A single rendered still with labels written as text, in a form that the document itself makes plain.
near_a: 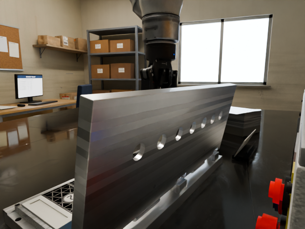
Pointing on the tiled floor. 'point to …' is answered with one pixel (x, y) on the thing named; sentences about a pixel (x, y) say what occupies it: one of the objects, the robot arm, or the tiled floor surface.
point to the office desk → (13, 113)
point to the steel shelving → (116, 52)
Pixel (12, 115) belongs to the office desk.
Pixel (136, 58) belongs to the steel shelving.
